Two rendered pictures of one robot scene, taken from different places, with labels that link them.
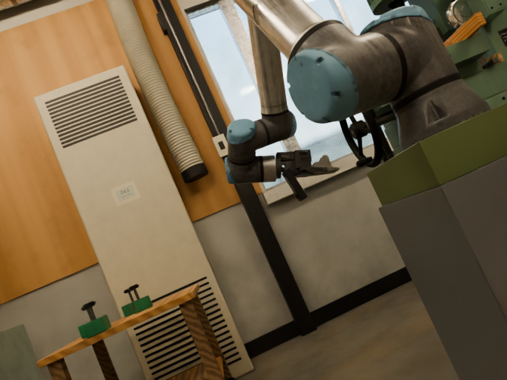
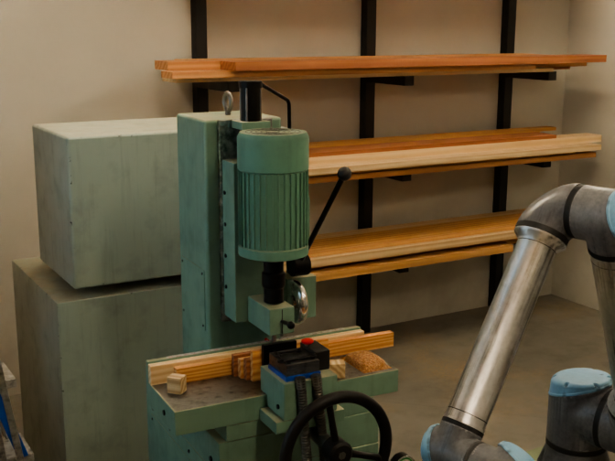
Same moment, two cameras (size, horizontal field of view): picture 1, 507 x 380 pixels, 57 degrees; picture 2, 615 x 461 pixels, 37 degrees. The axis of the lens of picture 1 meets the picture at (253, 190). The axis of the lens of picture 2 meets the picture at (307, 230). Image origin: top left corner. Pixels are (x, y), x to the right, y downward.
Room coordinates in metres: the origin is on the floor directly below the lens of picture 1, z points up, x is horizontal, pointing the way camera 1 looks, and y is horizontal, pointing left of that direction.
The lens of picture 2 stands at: (2.40, 1.37, 1.76)
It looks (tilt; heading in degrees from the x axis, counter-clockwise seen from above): 13 degrees down; 249
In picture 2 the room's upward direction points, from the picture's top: straight up
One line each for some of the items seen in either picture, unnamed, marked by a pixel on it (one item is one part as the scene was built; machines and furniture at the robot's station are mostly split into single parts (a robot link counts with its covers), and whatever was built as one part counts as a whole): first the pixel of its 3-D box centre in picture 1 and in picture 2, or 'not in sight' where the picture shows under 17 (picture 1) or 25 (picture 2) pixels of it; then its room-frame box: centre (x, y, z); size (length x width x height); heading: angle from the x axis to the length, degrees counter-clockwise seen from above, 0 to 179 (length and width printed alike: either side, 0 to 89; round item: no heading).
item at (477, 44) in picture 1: (406, 93); (283, 392); (1.69, -0.66, 0.87); 0.61 x 0.30 x 0.06; 6
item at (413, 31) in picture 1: (403, 57); (582, 407); (0.98, -0.41, 0.83); 0.17 x 0.15 x 0.18; 113
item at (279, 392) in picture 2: not in sight; (298, 387); (1.68, -0.57, 0.91); 0.15 x 0.14 x 0.09; 6
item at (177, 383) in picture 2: not in sight; (177, 383); (1.95, -0.69, 0.92); 0.04 x 0.03 x 0.04; 139
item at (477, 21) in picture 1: (434, 62); (289, 355); (1.63, -0.77, 0.92); 0.62 x 0.02 x 0.04; 6
